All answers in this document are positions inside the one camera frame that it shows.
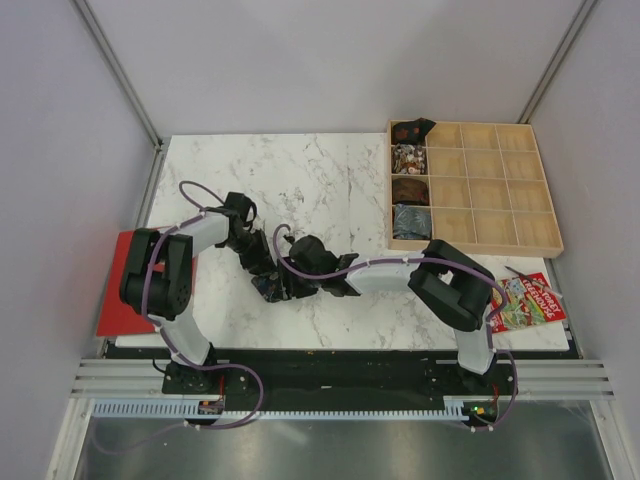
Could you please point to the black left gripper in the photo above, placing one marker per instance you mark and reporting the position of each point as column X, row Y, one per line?
column 263, row 261

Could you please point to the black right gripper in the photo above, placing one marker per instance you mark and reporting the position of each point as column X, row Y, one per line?
column 295, row 289

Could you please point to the dark blue floral tie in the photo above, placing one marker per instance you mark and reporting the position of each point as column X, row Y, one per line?
column 270, row 286

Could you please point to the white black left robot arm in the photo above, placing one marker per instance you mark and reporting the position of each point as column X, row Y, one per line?
column 157, row 280

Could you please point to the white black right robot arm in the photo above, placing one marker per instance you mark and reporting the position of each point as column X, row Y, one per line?
column 456, row 289

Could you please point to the grey blue rolled tie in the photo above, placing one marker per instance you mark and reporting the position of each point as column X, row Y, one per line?
column 411, row 223

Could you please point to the dark brown rolled tie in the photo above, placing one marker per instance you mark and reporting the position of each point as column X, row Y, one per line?
column 410, row 191

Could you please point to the multicolour patterned rolled tie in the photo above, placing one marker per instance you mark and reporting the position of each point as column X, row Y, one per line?
column 409, row 159

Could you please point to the red flat box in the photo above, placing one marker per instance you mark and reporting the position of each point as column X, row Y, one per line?
column 117, row 318

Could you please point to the black orange rolled tie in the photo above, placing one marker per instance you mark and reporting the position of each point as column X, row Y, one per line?
column 412, row 132

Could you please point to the wooden compartment tray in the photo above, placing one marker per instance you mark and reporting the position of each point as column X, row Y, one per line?
column 488, row 191

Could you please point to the thin pencil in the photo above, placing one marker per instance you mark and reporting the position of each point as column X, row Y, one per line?
column 542, row 286

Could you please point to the red treehouse children's book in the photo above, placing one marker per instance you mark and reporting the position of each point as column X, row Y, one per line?
column 527, row 306

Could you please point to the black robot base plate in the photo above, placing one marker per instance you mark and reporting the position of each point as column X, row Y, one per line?
column 338, row 379

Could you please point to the white slotted cable duct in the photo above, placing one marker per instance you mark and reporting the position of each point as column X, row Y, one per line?
column 451, row 410

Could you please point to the grey aluminium frame post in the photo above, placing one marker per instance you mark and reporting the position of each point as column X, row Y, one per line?
column 109, row 55

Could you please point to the grey right frame post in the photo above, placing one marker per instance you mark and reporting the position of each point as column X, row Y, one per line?
column 566, row 44

